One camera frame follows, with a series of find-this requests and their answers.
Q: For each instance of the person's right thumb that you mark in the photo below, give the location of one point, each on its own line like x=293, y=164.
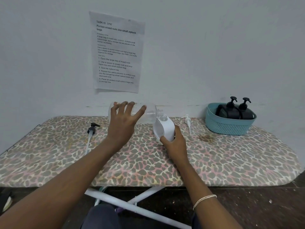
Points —
x=165, y=140

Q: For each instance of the person's right forearm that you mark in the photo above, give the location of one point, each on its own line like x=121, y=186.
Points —
x=202, y=195

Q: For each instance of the white soap bottle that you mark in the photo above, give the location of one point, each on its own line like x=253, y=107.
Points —
x=164, y=128

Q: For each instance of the leopard print ironing board cover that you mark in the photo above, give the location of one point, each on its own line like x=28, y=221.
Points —
x=238, y=159

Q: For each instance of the person's left little finger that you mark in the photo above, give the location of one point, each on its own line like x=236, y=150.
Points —
x=114, y=110

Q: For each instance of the clear plastic bottle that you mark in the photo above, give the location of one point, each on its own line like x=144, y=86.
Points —
x=150, y=114

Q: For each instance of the teal plastic basket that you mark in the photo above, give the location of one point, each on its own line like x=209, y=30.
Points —
x=226, y=127

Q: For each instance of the person's left middle finger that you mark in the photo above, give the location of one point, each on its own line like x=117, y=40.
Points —
x=131, y=108

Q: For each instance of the printed paper sheet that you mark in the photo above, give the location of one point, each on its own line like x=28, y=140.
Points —
x=116, y=52

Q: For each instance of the person's right hand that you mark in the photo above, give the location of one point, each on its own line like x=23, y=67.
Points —
x=176, y=147

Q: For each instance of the black pump head with tube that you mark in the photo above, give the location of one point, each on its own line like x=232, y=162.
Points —
x=91, y=129

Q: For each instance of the white pump head with tube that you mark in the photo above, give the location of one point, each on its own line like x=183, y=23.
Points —
x=189, y=123

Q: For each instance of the black pump bottle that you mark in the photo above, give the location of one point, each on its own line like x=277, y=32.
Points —
x=226, y=112
x=246, y=113

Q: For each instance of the white ironing board legs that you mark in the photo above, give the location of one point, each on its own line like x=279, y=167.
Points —
x=133, y=207

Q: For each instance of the person's left forearm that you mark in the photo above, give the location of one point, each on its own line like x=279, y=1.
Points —
x=59, y=188

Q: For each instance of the person's left hand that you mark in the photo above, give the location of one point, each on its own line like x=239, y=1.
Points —
x=120, y=131

